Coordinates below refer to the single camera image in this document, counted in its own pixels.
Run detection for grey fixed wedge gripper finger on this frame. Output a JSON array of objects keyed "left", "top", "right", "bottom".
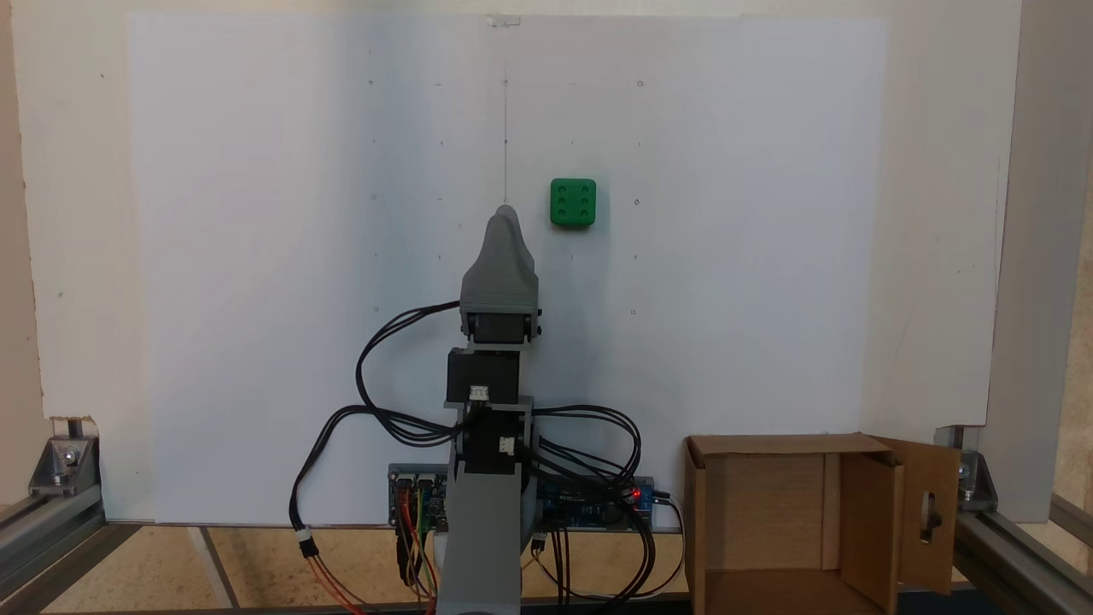
[{"left": 460, "top": 205, "right": 541, "bottom": 310}]

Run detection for green die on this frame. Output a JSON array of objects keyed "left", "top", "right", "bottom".
[{"left": 550, "top": 178, "right": 598, "bottom": 229}]

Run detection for white-topped circuit board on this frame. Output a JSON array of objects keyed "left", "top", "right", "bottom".
[{"left": 389, "top": 464, "right": 451, "bottom": 530}]

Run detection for blue circuit board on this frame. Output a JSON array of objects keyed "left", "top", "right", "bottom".
[{"left": 536, "top": 475, "right": 658, "bottom": 532}]

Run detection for white paper sheet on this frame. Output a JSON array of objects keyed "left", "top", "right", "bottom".
[{"left": 128, "top": 12, "right": 889, "bottom": 526}]

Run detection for brown cardboard box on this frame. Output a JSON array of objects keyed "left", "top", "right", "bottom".
[{"left": 683, "top": 432, "right": 962, "bottom": 615}]

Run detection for black servo cable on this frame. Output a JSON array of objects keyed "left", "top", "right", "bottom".
[
  {"left": 355, "top": 299, "right": 463, "bottom": 447},
  {"left": 528, "top": 405, "right": 686, "bottom": 604}
]

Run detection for coloured jumper wires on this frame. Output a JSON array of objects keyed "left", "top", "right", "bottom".
[{"left": 394, "top": 483, "right": 447, "bottom": 604}]

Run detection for aluminium corner bracket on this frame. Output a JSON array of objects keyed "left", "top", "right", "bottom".
[
  {"left": 955, "top": 449, "right": 999, "bottom": 513},
  {"left": 28, "top": 436, "right": 101, "bottom": 499}
]

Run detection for aluminium frame rail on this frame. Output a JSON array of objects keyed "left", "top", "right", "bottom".
[
  {"left": 0, "top": 494, "right": 143, "bottom": 615},
  {"left": 951, "top": 491, "right": 1093, "bottom": 615}
]

